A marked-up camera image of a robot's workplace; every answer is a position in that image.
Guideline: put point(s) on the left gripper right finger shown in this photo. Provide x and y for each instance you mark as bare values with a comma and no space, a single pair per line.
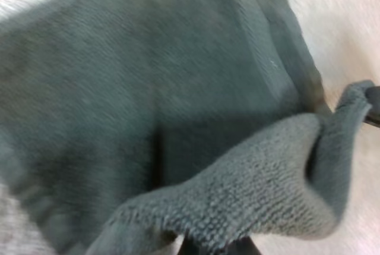
245,247

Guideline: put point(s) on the grey-green towel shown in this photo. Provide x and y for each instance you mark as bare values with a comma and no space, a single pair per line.
154,88

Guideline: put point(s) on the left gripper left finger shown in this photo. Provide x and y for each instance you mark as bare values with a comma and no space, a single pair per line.
193,247

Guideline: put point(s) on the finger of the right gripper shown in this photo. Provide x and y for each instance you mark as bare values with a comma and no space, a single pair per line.
374,103

